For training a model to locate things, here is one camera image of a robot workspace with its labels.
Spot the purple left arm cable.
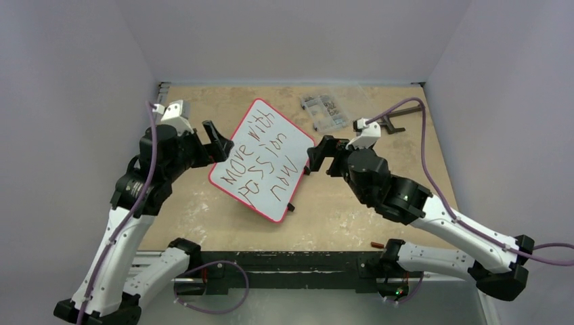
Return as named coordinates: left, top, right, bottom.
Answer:
left=75, top=101, right=164, bottom=325

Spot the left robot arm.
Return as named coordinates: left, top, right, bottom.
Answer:
left=53, top=121, right=234, bottom=324

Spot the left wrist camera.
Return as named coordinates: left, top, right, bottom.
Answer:
left=152, top=100, right=195, bottom=135

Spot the clear plastic screw box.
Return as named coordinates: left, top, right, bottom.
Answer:
left=300, top=83, right=376, bottom=134

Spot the pink framed whiteboard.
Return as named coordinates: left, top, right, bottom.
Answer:
left=208, top=98, right=315, bottom=223

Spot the dark metal crank handle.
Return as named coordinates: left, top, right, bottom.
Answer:
left=378, top=105, right=422, bottom=135

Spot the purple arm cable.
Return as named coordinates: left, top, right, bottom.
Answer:
left=365, top=97, right=574, bottom=265
left=75, top=101, right=164, bottom=325

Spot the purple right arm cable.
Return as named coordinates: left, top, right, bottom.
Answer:
left=365, top=97, right=574, bottom=265

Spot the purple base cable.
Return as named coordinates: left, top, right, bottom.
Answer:
left=172, top=261, right=249, bottom=315

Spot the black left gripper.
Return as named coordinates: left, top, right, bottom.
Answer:
left=164, top=120, right=232, bottom=181

